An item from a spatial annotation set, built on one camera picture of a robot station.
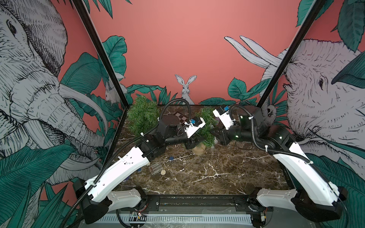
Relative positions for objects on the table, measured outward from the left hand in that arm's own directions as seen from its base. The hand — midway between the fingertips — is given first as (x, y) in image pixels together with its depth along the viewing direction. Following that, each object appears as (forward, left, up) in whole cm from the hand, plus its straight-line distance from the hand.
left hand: (203, 131), depth 62 cm
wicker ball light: (-6, +22, -33) cm, 40 cm away
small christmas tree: (+17, +31, -8) cm, 37 cm away
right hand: (0, -2, +2) cm, 3 cm away
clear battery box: (-3, +27, -34) cm, 43 cm away
